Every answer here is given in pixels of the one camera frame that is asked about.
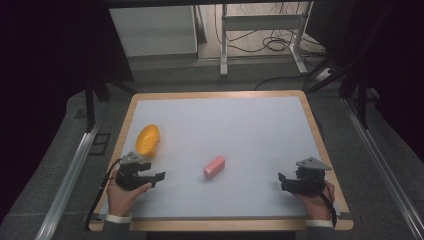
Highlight person's left hand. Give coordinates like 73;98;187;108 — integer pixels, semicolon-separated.
106;173;153;218

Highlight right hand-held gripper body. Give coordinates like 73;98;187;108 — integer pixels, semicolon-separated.
288;156;333;196

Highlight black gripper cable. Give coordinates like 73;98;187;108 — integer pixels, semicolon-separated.
315;181;338;230
85;157;125;232

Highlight white power strip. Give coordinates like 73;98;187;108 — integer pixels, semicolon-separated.
314;67;337;83

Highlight coiled black floor cables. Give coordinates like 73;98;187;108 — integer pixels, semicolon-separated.
213;2;328;66

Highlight white cabinet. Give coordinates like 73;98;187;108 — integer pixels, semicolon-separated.
109;5;199;58

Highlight black metal stand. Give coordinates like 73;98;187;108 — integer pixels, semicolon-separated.
306;56;383;130
83;78;138;134

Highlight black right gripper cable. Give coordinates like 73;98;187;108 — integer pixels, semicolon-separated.
315;181;338;230

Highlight yellow plastic strainer bowl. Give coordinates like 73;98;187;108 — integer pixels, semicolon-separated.
135;123;161;159

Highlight aluminium rail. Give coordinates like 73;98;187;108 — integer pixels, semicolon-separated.
34;121;102;240
342;97;424;240

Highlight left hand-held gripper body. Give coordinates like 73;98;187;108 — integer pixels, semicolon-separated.
115;151;158;192

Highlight dark curtain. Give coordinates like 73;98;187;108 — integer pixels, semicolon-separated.
0;0;135;224
304;0;424;164

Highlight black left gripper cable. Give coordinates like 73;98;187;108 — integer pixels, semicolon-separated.
85;157;125;232

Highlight black floor plate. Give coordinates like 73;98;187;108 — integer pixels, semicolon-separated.
88;132;112;157

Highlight white metal desk frame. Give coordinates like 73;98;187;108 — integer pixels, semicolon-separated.
219;1;314;78

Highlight person's right hand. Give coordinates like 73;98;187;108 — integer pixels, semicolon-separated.
294;180;337;222

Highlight pink soap bar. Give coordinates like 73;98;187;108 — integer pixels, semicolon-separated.
203;155;226;181

